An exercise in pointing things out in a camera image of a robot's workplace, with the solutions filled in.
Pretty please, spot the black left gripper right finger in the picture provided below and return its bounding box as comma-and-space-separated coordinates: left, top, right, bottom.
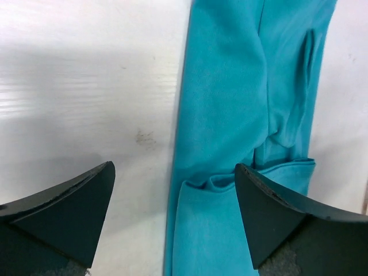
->
235, 164, 367, 276

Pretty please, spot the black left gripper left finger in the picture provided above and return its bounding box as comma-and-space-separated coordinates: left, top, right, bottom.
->
1, 161, 115, 275

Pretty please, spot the teal t-shirt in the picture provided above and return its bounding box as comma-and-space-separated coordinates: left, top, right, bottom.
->
164, 1, 336, 275

